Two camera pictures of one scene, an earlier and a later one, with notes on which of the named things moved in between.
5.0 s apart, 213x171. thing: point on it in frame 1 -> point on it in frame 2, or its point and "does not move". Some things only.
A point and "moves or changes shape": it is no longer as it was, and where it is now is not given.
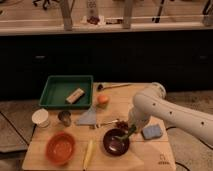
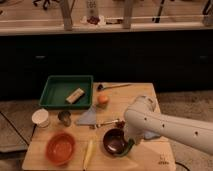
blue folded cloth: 89,118 does not move
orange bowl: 60,148 does not move
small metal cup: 65,117 does not move
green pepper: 131,130 moves or changes shape
